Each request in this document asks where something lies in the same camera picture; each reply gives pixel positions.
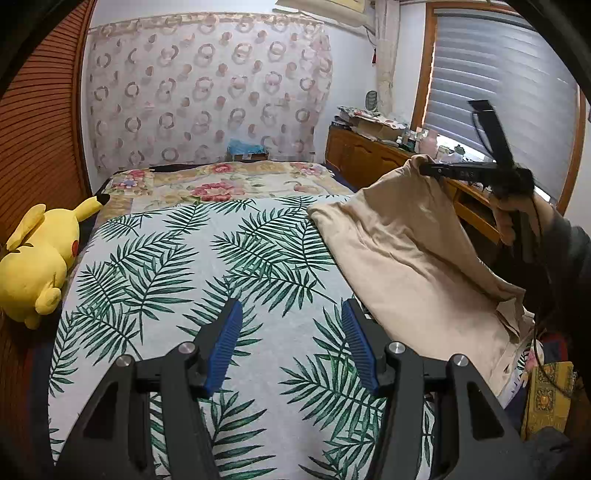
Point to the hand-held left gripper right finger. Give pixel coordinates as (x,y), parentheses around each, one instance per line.
(360,350)

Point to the navy blue bed sheet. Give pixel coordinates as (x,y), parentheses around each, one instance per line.
(341,177)

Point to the blue cloth item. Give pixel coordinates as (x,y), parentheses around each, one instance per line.
(247,148)

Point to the yellow plush toy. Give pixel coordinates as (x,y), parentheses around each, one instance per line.
(32,267)

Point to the wooden cabinet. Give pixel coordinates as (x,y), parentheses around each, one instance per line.
(364,161)

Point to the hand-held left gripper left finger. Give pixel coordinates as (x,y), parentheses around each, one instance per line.
(226,350)

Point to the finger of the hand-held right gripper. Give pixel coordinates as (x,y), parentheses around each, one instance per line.
(461,170)

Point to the pile of boxes and papers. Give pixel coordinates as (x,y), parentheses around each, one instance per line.
(369,122)

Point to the sheer window curtain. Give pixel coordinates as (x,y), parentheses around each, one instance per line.
(387,55)

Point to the person's right hand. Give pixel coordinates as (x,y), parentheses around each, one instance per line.
(505,226)

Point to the wooden louvered wardrobe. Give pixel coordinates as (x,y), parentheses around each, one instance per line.
(41,115)

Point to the circle pattern wall curtain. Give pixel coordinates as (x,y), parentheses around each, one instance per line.
(207,83)

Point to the small desk fan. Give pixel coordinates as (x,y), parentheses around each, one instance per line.
(371,99)

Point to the beige printed t-shirt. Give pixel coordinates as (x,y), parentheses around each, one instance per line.
(406,240)

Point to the leaf print bed sheet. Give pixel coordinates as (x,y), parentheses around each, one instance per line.
(184,258)

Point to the person's right forearm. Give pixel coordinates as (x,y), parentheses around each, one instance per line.
(572,258)

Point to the floral blanket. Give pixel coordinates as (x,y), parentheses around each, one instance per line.
(207,184)

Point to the pink plastic container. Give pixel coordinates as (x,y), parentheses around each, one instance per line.
(427,143)

